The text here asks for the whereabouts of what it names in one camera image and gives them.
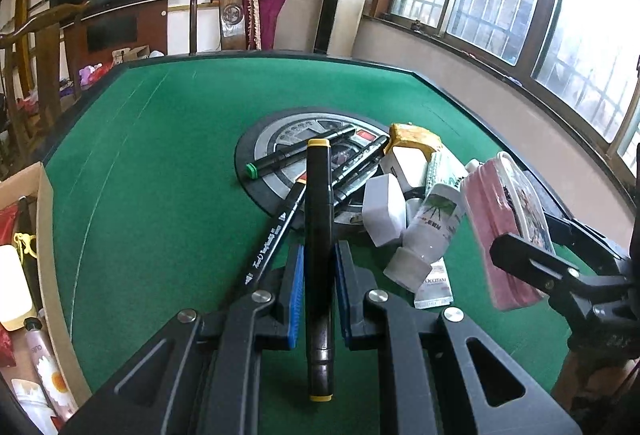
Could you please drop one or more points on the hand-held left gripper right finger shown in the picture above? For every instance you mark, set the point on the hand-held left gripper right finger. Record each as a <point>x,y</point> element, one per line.
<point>344,300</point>

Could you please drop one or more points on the cardboard box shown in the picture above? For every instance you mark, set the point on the cardboard box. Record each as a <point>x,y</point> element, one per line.
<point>55,275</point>

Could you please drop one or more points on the pink tube daisy print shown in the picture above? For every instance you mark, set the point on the pink tube daisy print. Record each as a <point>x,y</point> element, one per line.
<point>50,375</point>

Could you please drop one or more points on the small open cardboard carton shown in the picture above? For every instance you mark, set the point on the small open cardboard carton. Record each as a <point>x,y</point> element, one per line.
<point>132,54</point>

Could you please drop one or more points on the cream soap bar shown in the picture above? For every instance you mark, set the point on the cream soap bar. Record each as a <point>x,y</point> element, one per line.
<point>12,285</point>

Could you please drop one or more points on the maroon fringed cloth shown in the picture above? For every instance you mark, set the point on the maroon fringed cloth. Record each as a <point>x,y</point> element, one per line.
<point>267,10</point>

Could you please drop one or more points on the black marker green caps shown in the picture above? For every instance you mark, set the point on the black marker green caps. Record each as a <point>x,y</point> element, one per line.
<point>300,152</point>

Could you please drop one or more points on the pink clear pouch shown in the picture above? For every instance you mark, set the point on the pink clear pouch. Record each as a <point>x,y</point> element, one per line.
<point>492,225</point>

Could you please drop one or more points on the black marker yellow caps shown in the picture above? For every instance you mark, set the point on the black marker yellow caps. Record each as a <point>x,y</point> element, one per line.
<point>319,215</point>

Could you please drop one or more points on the teal cartoon tissue packet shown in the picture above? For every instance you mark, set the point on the teal cartoon tissue packet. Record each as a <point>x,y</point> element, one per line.
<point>445,170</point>

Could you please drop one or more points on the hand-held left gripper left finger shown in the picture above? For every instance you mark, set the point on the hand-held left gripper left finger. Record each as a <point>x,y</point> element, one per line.
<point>296,300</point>

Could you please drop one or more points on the plain wooden chair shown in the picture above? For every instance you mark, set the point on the plain wooden chair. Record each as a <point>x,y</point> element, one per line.
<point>47,65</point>

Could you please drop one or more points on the clear bottle white cap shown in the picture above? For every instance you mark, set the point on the clear bottle white cap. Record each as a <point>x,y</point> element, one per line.
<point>430,230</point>

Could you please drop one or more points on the black marker orange caps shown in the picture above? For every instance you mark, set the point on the black marker orange caps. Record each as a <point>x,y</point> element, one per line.
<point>350,190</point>

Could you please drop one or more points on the purple plush toy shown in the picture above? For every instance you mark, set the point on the purple plush toy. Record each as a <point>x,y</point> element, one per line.
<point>89,74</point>

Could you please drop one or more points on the wooden tv cabinet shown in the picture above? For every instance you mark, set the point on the wooden tv cabinet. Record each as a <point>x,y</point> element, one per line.
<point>112,32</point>

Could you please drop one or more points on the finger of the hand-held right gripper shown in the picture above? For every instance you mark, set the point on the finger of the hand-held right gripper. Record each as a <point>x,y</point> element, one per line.
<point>585,237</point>
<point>530,265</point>

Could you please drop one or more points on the pale hand cream tube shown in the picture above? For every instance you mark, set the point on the pale hand cream tube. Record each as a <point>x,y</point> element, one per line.
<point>434,287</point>

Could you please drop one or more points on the wooden chair round carving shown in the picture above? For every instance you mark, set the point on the wooden chair round carving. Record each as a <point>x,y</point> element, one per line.
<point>232,15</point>

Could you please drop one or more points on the yellow cracker packet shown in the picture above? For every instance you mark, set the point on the yellow cracker packet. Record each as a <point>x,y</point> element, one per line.
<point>412,137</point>

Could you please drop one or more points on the flat white pronged charger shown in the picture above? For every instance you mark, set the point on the flat white pronged charger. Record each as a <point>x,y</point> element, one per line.
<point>405,165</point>

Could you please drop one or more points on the round table centre panel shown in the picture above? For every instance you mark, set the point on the round table centre panel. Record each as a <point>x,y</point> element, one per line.
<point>290,140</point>

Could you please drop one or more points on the person's right hand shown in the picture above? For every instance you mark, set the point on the person's right hand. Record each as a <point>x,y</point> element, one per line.
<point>590,380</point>

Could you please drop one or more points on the rounded white power adapter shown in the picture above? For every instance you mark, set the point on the rounded white power adapter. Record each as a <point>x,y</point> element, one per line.
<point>382,210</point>

